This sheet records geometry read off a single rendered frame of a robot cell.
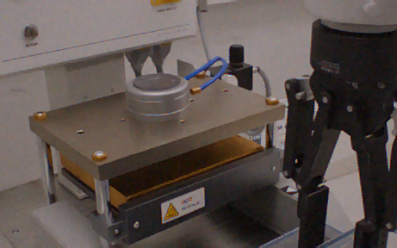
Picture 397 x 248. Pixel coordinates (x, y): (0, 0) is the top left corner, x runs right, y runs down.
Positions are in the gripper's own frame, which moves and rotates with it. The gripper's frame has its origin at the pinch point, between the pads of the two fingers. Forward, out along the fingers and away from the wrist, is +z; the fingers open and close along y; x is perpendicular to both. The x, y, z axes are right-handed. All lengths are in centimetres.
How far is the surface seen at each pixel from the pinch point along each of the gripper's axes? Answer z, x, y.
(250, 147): 1.3, 8.8, -21.6
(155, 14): -12.2, 8.9, -42.3
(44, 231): 8.3, -16.0, -30.5
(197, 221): 14.3, 5.4, -28.2
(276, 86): 22, 69, -76
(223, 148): 1.3, 6.1, -23.6
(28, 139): 22, 4, -86
